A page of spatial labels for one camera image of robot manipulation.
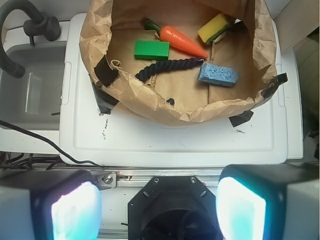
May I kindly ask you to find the yellow green sponge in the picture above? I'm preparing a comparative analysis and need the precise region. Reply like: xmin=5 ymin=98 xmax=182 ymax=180
xmin=197 ymin=13 xmax=231 ymax=45

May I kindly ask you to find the dark navy rope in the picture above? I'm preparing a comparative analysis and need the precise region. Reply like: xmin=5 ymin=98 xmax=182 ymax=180
xmin=135 ymin=57 xmax=205 ymax=81

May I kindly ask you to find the orange toy carrot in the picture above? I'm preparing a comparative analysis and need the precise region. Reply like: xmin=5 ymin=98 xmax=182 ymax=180
xmin=144 ymin=18 xmax=209 ymax=59

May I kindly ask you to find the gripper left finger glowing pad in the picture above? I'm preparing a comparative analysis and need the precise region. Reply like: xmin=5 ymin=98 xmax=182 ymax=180
xmin=0 ymin=169 xmax=102 ymax=240

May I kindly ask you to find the aluminium rail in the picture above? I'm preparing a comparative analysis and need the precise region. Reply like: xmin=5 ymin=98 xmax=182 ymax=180
xmin=89 ymin=167 xmax=223 ymax=189

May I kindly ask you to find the grey sink basin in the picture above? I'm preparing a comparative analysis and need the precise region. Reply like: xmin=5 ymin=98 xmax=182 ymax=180
xmin=0 ymin=41 xmax=67 ymax=131

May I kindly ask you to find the black faucet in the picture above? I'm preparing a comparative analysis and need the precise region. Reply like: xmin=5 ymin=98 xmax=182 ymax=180
xmin=0 ymin=0 xmax=61 ymax=78

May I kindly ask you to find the blue sponge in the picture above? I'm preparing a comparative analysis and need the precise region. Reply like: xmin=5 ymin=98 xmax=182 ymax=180
xmin=197 ymin=63 xmax=239 ymax=87

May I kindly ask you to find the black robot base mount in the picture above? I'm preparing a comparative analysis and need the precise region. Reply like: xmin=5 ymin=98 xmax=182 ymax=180
xmin=127 ymin=176 xmax=224 ymax=240

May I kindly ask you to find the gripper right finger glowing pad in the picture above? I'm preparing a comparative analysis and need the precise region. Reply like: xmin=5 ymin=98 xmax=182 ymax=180
xmin=215 ymin=164 xmax=320 ymax=240

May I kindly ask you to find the green block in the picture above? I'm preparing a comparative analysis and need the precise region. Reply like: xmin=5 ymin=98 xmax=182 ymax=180
xmin=133 ymin=40 xmax=170 ymax=61

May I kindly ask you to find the black cable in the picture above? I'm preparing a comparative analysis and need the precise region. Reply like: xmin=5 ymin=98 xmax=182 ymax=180
xmin=0 ymin=119 xmax=105 ymax=168

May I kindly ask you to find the brown paper bag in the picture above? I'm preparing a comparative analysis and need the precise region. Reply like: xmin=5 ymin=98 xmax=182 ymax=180
xmin=79 ymin=0 xmax=287 ymax=126

